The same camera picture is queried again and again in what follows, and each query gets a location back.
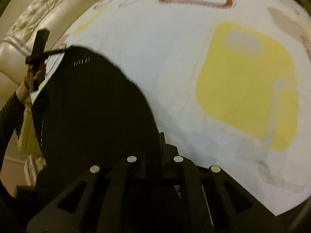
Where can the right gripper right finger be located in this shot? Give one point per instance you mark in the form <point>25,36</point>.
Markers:
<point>193,208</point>

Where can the white patterned bed sheet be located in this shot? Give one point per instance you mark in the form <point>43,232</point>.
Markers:
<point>228,82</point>

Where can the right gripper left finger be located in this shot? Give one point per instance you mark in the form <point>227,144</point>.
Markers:
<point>153,192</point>

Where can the cream tufted leather headboard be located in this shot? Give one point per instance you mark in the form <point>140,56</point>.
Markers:
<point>55,15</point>

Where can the person's left hand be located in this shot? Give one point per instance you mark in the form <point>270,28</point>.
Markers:
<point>38,76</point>

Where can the black pants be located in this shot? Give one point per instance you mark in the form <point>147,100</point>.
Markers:
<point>88,113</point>

